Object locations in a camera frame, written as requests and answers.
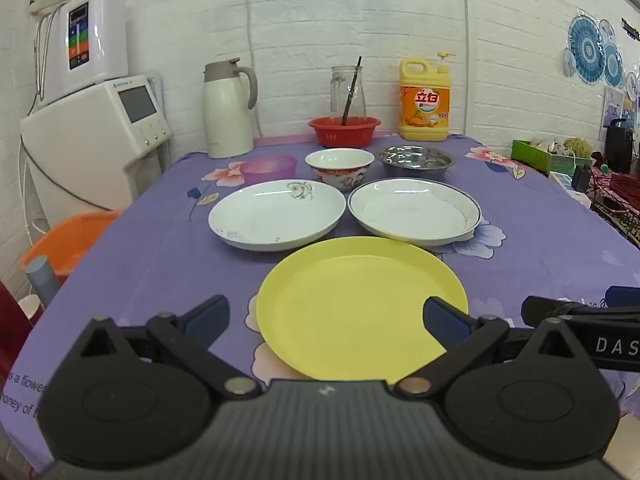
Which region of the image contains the wall poster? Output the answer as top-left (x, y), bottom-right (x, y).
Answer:
top-left (601, 85), bottom-right (640, 129)

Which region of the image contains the red plastic colander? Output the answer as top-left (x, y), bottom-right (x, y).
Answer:
top-left (308, 116), bottom-right (381, 150)

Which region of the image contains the stainless steel bowl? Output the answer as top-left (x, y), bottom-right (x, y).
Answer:
top-left (377, 144), bottom-right (456, 181)

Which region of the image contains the orange plastic basin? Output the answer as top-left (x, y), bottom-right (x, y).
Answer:
top-left (19, 210), bottom-right (121, 286)

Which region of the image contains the purple floral tablecloth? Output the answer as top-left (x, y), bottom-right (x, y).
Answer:
top-left (0, 132), bottom-right (640, 472)

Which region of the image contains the red plastic basket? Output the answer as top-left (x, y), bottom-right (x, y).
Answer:
top-left (606, 172), bottom-right (640, 207)

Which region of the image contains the blue plate wall decoration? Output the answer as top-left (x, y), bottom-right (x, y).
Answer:
top-left (564, 14), bottom-right (626, 89)

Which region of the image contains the black stirring stick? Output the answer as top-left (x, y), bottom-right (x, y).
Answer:
top-left (341, 56), bottom-right (363, 126)

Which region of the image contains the patterned dark cloth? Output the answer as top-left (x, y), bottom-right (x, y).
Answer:
top-left (589, 180), bottom-right (640, 252)

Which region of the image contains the yellow plastic plate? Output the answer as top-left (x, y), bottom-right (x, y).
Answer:
top-left (256, 236), bottom-right (469, 382)

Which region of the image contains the white plate with floral print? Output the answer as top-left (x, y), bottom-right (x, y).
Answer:
top-left (208, 179), bottom-right (347, 252)

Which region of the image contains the clear glass pitcher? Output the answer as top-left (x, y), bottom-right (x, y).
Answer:
top-left (330, 65), bottom-right (368, 122)

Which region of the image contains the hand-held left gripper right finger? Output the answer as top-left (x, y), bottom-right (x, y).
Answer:
top-left (394, 296), bottom-right (599, 402)

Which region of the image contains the yellow sponge ball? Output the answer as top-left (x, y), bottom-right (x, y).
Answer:
top-left (563, 137), bottom-right (592, 159)

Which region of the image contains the red chair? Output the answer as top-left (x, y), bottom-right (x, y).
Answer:
top-left (0, 280), bottom-right (34, 387)

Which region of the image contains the yellow detergent pump bottle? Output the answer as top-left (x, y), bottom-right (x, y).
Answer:
top-left (398, 51), bottom-right (456, 142)

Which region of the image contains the white plate with blue rim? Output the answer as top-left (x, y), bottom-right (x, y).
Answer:
top-left (348, 177), bottom-right (482, 247)

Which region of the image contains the black speaker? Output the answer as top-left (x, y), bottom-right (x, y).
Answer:
top-left (603, 118), bottom-right (635, 175)

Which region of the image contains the white power strip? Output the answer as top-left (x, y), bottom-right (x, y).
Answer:
top-left (548, 170), bottom-right (594, 209)

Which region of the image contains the green box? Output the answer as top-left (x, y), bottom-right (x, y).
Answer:
top-left (511, 138), bottom-right (597, 176)

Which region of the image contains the purple plastic bowl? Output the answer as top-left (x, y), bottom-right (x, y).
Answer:
top-left (241, 154), bottom-right (299, 186)

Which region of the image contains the white thermos jug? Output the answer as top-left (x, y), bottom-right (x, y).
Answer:
top-left (201, 58), bottom-right (259, 160)

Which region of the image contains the white appliance with screen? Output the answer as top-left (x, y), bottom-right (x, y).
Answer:
top-left (20, 74), bottom-right (174, 212)

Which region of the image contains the white wall cable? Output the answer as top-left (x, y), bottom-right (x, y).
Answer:
top-left (245, 0), bottom-right (263, 139)

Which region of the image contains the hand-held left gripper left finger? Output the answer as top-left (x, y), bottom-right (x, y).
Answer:
top-left (65, 295), bottom-right (263, 402)

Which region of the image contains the white water purifier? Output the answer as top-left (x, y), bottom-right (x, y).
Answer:
top-left (37, 0), bottom-right (129, 107)

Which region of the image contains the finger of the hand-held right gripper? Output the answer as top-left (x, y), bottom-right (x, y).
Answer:
top-left (521, 295), bottom-right (640, 331)
top-left (605, 285), bottom-right (640, 308)

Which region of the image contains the grey cylinder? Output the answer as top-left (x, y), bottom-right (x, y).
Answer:
top-left (25, 255), bottom-right (62, 307)

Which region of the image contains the white ceramic bowl red pattern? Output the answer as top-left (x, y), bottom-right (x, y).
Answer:
top-left (305, 148), bottom-right (375, 191)

